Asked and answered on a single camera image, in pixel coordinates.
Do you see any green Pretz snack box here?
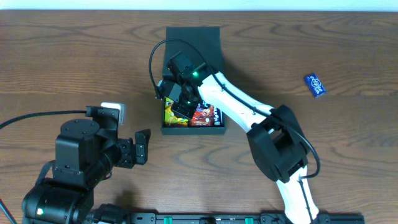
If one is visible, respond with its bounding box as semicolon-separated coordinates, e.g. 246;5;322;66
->
164;97;189;127

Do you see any black gift box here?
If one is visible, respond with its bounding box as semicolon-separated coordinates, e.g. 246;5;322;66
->
161;27;226;135

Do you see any red Hello Panda box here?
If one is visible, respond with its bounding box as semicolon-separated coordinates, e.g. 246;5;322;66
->
189;105;214;127

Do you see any blue Dairy Milk bar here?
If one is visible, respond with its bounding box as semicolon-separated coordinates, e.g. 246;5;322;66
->
213;107;223;126

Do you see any blue Eclipse candy pack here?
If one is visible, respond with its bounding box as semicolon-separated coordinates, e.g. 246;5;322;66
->
303;73;326;98

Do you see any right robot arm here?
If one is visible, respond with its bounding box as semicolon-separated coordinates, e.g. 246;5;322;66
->
157;52;319;223

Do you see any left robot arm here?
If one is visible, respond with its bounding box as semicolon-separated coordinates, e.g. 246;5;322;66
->
22;106;151;223

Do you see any right black cable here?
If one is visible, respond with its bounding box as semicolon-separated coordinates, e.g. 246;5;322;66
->
148;38;322;224

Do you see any black cable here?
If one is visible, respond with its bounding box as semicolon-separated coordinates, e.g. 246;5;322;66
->
0;110;88;130
148;38;322;224

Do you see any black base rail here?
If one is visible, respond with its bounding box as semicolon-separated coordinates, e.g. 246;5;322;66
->
90;212;365;224

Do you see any left black cable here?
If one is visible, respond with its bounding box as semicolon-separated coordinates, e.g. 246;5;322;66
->
0;110;88;130

